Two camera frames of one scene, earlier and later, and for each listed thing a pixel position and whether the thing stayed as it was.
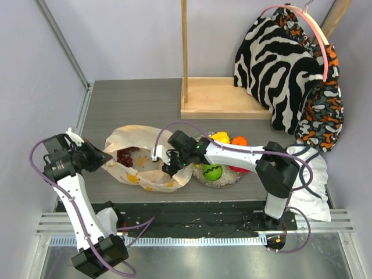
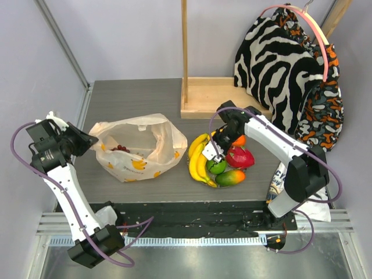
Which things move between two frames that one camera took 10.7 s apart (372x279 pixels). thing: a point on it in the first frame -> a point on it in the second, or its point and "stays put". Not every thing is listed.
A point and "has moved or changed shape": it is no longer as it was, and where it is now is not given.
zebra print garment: (275, 68) stays put
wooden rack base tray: (217, 97) stays put
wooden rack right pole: (335, 15) stays put
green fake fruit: (213, 172) has moved or changed shape
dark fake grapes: (124, 156) -> (120, 147)
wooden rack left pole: (185, 47) stays put
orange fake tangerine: (239, 140) stays put
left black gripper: (99, 157) -> (86, 140)
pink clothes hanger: (321, 35) stays put
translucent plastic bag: (146, 172) has moved or changed shape
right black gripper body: (172, 162) -> (220, 142)
